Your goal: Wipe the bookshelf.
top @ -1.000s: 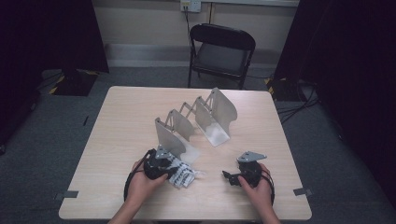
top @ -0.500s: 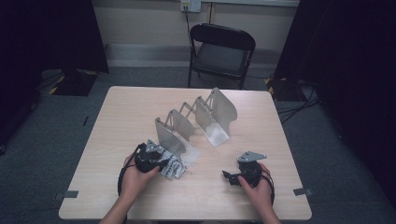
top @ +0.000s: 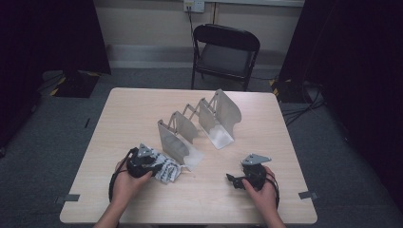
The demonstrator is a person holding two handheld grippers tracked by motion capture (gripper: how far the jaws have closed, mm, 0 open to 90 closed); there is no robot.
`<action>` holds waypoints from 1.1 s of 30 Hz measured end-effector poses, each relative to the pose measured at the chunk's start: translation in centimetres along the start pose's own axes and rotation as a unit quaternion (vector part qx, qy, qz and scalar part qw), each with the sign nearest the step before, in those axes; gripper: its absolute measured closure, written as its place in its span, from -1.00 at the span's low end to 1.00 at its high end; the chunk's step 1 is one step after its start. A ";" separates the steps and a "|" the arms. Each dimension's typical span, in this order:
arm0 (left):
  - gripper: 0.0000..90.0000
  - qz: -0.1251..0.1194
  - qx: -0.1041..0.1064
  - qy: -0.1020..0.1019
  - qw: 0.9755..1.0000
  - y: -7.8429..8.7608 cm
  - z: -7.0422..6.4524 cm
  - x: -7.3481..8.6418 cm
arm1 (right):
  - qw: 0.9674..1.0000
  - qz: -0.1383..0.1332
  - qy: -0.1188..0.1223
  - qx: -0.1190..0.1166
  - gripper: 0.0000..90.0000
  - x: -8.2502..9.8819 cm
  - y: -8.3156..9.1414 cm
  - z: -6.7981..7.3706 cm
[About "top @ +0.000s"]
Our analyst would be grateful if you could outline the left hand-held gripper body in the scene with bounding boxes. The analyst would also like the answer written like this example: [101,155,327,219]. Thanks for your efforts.
[126,142,160,179]

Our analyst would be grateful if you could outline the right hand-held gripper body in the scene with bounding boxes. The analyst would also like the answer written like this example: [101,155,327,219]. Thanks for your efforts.
[240,153,273,192]

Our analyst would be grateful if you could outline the white black-patterned knit cloth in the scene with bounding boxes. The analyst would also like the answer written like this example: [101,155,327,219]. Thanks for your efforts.
[148,148,182,184]

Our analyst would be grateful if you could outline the grey expandable metal rack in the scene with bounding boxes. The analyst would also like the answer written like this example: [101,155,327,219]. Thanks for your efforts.
[157,88,242,171]

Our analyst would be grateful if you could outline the person's right hand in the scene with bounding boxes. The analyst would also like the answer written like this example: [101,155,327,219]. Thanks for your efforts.
[242,165,280,220]

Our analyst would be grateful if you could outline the person's left hand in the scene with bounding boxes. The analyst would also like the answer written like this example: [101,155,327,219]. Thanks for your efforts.
[112,157,154,207]

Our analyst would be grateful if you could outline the grey tape strip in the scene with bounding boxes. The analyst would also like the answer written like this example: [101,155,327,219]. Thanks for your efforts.
[297,190,319,200]
[55,193,81,204]

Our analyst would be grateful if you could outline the black stand base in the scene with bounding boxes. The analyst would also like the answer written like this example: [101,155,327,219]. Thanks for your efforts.
[49,69,102,99]
[269,78,305,104]

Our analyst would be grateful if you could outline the black folding chair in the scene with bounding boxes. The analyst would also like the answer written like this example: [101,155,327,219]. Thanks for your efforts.
[190,23,261,92]

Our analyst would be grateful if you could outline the black curtain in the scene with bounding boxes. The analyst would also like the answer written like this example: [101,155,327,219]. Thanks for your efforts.
[0,0,112,150]
[278,0,403,203]

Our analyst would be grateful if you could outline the right hand-held gripper cable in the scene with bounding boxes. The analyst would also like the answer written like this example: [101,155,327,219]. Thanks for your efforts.
[267,175,281,210]

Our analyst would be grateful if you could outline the hand-held gripper cable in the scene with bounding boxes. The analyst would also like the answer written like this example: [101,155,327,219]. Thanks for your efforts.
[108,148,136,203]
[267,175,281,210]

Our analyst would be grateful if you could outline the left hand-held gripper cable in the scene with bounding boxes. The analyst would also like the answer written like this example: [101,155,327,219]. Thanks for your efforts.
[108,148,136,203]

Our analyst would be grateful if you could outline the black floor cables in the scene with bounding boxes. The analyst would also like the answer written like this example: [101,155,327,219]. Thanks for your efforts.
[279,80,327,127]

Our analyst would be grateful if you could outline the black outlet cable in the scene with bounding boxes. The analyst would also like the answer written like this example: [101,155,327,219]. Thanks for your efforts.
[187,6,199,58]

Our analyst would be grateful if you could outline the white wall power outlet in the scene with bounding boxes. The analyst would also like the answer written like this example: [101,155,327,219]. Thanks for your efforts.
[183,0,206,13]

